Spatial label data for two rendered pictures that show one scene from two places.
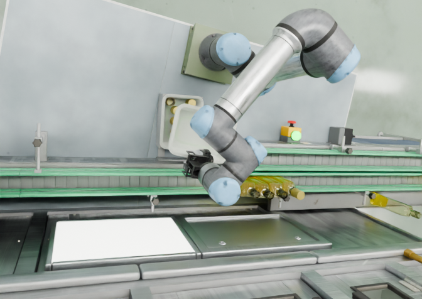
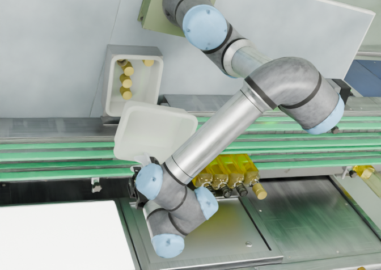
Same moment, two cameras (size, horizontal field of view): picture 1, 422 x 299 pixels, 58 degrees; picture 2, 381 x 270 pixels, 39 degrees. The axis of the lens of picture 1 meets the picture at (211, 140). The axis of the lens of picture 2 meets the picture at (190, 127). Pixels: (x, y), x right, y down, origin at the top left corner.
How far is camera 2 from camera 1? 67 cm
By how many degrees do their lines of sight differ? 23
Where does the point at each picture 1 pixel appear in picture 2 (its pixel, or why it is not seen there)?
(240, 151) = (187, 212)
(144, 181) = not seen: hidden behind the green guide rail
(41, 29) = not seen: outside the picture
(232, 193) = (175, 249)
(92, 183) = not seen: hidden behind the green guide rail
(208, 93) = (172, 43)
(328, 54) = (304, 115)
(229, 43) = (199, 25)
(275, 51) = (240, 117)
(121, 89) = (59, 40)
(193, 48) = not seen: outside the picture
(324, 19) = (305, 84)
